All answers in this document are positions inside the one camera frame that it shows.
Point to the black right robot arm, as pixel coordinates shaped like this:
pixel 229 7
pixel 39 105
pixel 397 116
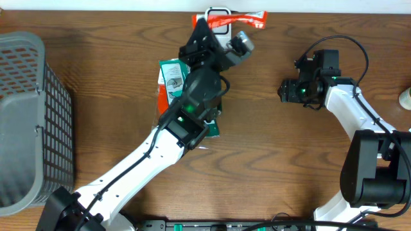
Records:
pixel 376 171

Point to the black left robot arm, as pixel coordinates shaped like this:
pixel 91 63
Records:
pixel 96 206

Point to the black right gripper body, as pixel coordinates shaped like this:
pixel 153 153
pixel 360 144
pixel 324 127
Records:
pixel 286 90

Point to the green grip gloves package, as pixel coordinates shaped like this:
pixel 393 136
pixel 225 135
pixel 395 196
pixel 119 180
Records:
pixel 172 74

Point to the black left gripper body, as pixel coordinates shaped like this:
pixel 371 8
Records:
pixel 199 53

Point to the black mounting rail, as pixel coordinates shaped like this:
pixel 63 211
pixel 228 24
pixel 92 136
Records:
pixel 163 225

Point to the grey plastic basket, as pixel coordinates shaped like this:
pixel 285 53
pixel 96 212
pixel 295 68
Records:
pixel 37 154

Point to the red dustpan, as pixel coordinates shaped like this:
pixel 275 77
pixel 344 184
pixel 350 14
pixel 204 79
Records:
pixel 181 112

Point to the red snack stick packet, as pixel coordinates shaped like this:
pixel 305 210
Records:
pixel 255 19

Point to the white barcode scanner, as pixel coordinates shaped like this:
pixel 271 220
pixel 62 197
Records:
pixel 217 17

